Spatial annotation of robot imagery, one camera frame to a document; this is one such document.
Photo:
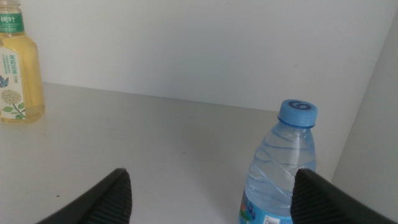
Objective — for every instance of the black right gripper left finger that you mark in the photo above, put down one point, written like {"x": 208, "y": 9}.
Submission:
{"x": 102, "y": 202}

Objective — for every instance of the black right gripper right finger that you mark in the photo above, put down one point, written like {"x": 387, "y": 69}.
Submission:
{"x": 326, "y": 202}

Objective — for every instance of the clear water bottle blue cap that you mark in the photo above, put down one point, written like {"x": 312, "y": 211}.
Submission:
{"x": 280, "y": 155}

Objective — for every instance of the yellow tea bottle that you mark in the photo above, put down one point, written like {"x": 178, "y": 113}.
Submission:
{"x": 28, "y": 77}

